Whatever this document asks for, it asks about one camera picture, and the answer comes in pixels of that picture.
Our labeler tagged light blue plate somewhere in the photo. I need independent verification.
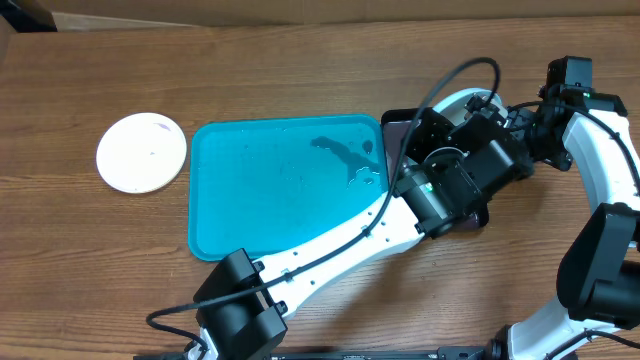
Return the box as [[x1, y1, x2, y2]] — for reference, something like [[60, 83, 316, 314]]
[[432, 88, 508, 126]]

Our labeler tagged white plate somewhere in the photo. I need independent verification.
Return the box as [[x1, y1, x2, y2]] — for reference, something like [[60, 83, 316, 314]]
[[95, 112, 187, 194]]

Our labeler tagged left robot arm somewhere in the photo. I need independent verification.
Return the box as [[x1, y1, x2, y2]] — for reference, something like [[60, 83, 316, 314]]
[[187, 108, 533, 359]]

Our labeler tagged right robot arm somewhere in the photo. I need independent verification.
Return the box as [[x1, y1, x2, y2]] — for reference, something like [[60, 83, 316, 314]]
[[484, 90, 639, 359]]

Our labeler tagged black tray with water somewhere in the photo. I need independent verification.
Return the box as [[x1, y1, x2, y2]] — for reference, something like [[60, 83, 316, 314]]
[[381, 108, 490, 232]]

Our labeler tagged teal plastic tray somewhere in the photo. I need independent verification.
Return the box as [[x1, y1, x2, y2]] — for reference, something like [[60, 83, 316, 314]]
[[187, 114, 388, 262]]

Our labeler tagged cardboard backdrop panel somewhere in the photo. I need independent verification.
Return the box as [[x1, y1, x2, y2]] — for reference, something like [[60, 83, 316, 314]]
[[40, 0, 639, 26]]

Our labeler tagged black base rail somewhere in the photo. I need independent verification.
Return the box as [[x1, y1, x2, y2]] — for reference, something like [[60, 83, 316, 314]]
[[132, 346, 507, 360]]

